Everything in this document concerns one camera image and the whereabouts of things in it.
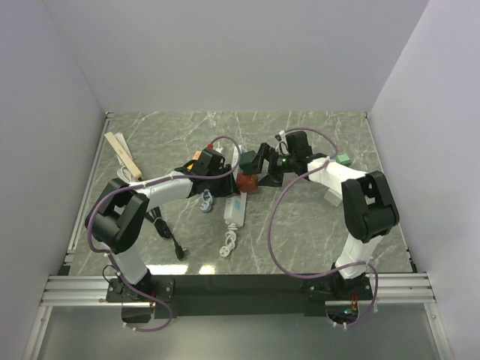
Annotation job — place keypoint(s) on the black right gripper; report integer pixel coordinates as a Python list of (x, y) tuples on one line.
[(268, 154)]

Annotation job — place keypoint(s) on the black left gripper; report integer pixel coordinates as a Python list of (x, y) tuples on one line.
[(229, 188)]

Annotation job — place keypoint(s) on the mint green plug adapter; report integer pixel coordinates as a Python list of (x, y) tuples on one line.
[(344, 159)]

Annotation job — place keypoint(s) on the red-brown cube adapter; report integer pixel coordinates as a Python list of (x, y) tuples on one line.
[(247, 183)]

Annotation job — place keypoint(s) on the white cube adapter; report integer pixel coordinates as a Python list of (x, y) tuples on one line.
[(333, 197)]

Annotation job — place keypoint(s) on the small white power strip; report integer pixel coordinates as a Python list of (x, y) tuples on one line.
[(121, 149)]

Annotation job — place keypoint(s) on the beige power strip red sockets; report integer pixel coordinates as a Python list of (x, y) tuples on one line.
[(135, 171)]

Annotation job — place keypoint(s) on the long white power strip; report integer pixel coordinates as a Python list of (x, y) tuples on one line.
[(235, 206)]

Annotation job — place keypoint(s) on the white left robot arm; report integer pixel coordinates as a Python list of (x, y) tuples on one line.
[(114, 223)]

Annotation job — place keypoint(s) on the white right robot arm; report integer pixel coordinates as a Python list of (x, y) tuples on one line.
[(369, 208)]

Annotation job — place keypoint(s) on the green cube adapter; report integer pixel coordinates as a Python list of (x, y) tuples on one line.
[(246, 158)]

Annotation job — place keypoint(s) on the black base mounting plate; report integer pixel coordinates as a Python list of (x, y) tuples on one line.
[(244, 294)]

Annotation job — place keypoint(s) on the aluminium frame rail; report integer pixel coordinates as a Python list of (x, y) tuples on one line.
[(66, 290)]

